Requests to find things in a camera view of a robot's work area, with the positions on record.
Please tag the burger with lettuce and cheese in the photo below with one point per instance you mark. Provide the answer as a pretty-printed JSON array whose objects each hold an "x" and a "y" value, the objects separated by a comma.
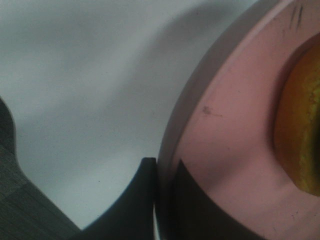
[{"x": 296, "y": 134}]

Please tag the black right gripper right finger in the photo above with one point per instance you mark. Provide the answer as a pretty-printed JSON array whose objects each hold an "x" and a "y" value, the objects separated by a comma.
[{"x": 189, "y": 214}]

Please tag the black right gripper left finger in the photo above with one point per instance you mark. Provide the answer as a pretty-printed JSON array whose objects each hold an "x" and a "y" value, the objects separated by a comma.
[{"x": 131, "y": 216}]

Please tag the pink round plate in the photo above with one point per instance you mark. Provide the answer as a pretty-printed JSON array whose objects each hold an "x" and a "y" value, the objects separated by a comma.
[{"x": 222, "y": 126}]

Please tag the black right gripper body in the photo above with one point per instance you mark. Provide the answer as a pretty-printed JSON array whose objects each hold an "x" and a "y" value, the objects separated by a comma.
[{"x": 25, "y": 212}]

